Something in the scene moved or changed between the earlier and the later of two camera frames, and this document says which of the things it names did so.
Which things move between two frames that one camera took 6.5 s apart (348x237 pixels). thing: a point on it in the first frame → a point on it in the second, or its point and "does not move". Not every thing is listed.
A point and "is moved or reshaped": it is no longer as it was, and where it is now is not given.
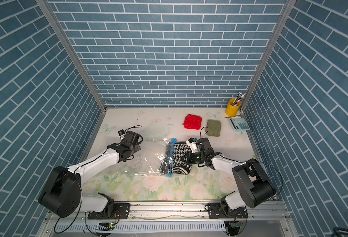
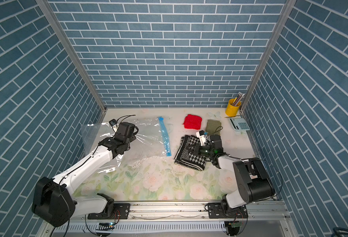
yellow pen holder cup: x=231 y=110 does not move
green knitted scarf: x=214 y=128 does not move
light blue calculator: x=239 y=124 does not move
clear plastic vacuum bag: x=167 y=156 → x=152 y=141
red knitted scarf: x=192 y=122 does not move
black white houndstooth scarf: x=177 y=159 is moved or reshaped
